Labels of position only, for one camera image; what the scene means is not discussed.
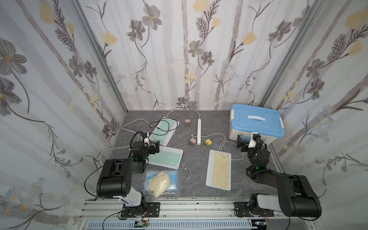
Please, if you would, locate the blue lid storage box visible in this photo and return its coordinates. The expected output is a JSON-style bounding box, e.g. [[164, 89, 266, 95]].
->
[[229, 103, 285, 145]]

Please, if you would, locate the yellow USB charger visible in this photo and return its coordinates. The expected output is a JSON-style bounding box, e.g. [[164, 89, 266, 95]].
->
[[204, 139, 213, 147]]

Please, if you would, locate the thick white power cord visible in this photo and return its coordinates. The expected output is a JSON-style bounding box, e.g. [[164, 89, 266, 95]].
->
[[91, 108, 201, 199]]

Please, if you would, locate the white power strip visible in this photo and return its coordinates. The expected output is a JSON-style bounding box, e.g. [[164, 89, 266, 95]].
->
[[197, 119, 202, 138]]

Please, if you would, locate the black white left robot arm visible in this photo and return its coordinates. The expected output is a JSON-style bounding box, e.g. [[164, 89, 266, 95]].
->
[[96, 141, 160, 220]]

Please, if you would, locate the bag of blue masks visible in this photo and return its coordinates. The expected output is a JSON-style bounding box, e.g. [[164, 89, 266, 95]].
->
[[142, 170, 180, 199]]

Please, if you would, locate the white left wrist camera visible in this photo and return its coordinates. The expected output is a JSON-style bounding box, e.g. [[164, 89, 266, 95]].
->
[[141, 132, 151, 145]]

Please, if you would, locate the green white keyboard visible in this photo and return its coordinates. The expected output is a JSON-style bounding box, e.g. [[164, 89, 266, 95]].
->
[[148, 146, 183, 170], [149, 117, 180, 146]]

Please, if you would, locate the white cable yellow keyboard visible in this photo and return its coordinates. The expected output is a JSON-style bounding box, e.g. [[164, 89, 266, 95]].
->
[[191, 133, 244, 161]]

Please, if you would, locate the white USB cable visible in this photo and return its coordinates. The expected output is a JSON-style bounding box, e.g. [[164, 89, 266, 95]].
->
[[172, 144, 192, 182]]

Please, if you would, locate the black USB cable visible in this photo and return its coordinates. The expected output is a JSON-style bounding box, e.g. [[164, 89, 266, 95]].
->
[[148, 119, 179, 137]]

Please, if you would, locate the cream cloth bundle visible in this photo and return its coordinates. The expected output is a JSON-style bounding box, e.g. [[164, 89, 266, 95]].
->
[[148, 172, 171, 198]]

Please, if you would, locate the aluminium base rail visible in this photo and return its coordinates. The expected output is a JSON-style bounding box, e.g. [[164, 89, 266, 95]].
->
[[76, 197, 321, 230]]

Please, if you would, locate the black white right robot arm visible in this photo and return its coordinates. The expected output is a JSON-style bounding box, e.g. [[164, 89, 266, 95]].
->
[[236, 133, 322, 220]]

